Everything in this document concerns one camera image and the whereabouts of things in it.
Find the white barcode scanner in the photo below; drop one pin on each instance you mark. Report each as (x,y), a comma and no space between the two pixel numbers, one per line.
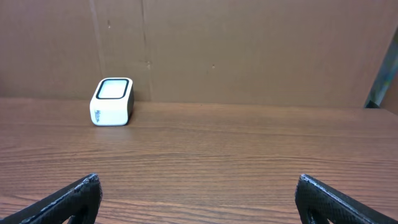
(113,102)

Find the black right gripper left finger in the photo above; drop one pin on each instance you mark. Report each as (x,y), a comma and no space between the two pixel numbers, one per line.
(78,202)

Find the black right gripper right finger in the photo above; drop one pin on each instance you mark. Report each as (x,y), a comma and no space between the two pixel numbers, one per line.
(319,203)

